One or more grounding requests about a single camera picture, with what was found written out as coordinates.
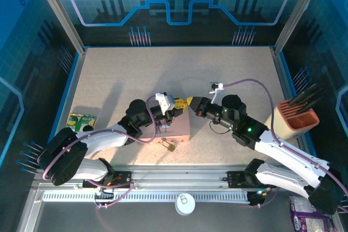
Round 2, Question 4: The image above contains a small brass padlock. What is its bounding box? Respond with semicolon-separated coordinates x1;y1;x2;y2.
160;137;176;153

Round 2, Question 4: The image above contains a white round lid padlock icon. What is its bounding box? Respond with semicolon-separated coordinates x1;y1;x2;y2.
174;193;196;216

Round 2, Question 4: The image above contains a pink illustrated diary book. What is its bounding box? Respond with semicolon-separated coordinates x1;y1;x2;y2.
140;106;191;144

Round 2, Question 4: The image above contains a beige holder with terracotta top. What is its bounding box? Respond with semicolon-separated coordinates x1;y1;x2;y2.
271;99;320;141

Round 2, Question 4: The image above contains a green snack packet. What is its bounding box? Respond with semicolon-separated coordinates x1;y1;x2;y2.
66;112;98;134

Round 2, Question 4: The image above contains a black stick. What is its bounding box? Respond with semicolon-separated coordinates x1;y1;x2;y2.
287;83;318;106
297;95;326;113
295;101;313;115
293;87;325;108

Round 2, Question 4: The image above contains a purple printed packet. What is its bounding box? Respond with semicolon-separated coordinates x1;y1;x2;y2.
288;195;338;232

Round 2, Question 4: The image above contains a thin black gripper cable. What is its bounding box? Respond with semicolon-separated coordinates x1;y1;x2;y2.
208;121;234;135

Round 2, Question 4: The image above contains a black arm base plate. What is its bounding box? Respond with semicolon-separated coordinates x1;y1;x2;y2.
226;170;254;189
82;170;133;190

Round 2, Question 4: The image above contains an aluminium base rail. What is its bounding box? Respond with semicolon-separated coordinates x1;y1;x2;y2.
32;163;274;190

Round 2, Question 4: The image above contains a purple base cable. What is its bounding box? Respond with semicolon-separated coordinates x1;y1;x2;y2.
250;186;281;209
86;179;135;210

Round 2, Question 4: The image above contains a white slotted cable duct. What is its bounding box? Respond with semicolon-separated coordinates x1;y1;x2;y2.
41;190;251;204

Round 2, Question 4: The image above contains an aluminium frame post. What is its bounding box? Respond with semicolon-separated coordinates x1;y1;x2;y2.
29;0;87;55
272;0;329;55

